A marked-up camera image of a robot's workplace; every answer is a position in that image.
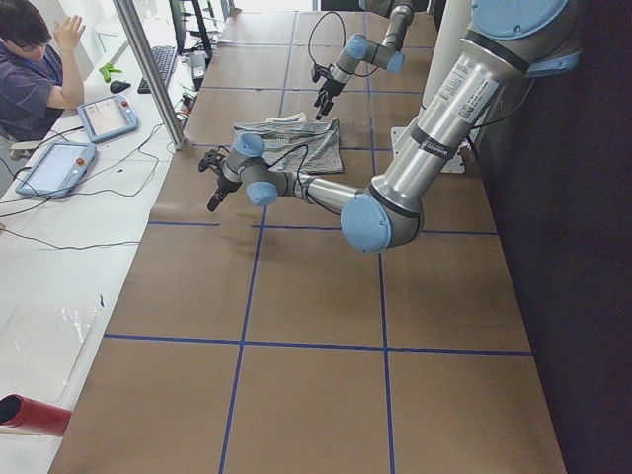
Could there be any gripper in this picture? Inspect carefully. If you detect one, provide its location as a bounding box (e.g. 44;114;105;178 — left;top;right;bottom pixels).
314;77;346;120
206;171;242;212

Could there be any upper teach pendant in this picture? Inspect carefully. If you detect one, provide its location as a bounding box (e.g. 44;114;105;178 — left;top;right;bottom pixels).
77;94;138;144

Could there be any green clamp tool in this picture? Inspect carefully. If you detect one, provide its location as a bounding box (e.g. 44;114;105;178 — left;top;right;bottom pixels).
99;62;121;83

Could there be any teach pendant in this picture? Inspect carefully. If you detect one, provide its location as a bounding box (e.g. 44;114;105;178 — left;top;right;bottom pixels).
16;142;97;198
77;94;138;144

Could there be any lower teach pendant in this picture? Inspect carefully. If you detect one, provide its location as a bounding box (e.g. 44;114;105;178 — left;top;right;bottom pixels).
16;142;97;198

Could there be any clear plastic bag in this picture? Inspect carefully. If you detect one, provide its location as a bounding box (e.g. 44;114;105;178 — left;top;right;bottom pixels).
1;304;101;404

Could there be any black computer mouse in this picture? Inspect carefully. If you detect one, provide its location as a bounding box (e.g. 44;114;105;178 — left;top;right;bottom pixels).
110;80;131;94

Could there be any seated person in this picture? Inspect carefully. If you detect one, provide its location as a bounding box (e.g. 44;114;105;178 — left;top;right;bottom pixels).
1;0;85;141

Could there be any black keyboard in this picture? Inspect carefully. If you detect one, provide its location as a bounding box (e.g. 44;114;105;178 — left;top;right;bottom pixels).
151;45;178;87

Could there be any aluminium frame post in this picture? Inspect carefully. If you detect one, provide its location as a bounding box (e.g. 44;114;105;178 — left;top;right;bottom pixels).
114;0;186;151

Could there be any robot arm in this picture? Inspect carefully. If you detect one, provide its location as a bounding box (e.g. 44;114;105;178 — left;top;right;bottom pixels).
207;1;585;253
308;0;415;120

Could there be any red cylinder tube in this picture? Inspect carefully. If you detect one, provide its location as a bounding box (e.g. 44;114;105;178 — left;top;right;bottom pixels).
1;394;72;437

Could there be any blue white striped shirt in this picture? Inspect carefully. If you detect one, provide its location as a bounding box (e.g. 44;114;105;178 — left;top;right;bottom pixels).
233;114;344;175

